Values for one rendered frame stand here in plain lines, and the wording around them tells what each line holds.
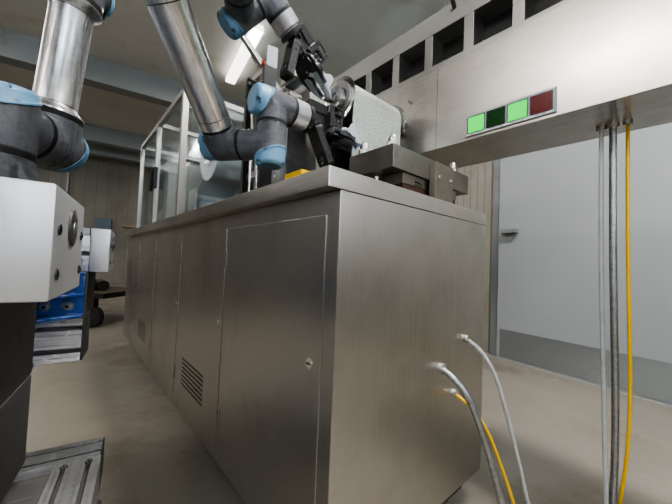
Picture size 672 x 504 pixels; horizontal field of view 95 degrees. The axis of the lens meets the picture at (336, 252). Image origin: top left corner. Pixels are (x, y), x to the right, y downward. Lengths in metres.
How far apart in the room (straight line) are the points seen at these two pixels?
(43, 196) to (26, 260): 0.05
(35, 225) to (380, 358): 0.58
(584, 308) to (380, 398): 2.12
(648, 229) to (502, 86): 1.65
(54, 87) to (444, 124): 1.10
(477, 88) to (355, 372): 0.95
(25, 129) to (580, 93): 1.26
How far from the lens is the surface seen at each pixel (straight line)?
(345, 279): 0.59
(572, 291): 2.70
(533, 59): 1.18
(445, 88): 1.29
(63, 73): 1.06
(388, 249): 0.68
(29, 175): 0.88
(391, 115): 1.20
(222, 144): 0.85
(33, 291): 0.32
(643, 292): 2.59
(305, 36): 1.13
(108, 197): 9.65
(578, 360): 2.74
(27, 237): 0.32
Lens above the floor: 0.72
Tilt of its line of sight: 2 degrees up
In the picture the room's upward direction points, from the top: 2 degrees clockwise
